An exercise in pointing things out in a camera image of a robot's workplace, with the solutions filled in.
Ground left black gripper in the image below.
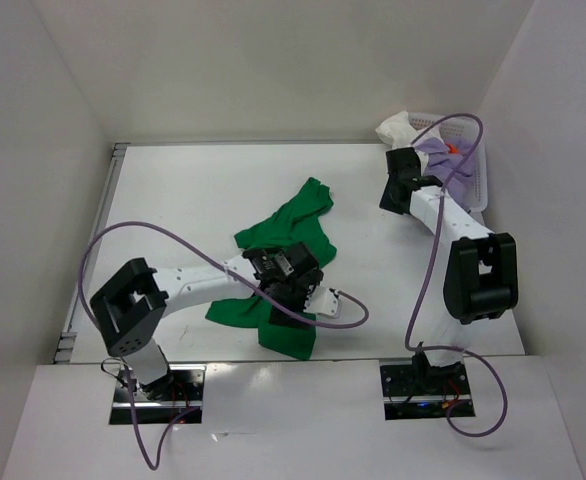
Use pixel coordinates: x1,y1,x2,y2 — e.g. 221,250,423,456
268,270,323,330

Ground purple t-shirt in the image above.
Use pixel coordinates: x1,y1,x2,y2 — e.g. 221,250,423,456
415,137,475,209

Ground green t-shirt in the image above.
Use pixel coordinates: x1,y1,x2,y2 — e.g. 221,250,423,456
205,178,337,360

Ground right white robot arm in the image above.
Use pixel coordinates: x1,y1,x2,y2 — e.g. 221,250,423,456
380,147,519,393

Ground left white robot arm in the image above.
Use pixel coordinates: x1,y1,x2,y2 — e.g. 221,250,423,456
89,243,323,400

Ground white t-shirt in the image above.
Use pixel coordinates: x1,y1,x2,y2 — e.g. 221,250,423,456
375,110,444,148

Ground white plastic basket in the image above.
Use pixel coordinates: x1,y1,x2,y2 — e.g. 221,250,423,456
408,112,489,213

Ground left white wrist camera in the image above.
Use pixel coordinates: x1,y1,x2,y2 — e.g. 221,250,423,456
305,286,341,319

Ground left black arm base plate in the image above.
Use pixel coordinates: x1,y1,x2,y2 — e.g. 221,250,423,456
109,364,206,426

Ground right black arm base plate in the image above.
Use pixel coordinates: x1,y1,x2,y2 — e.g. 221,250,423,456
379,361,475,421

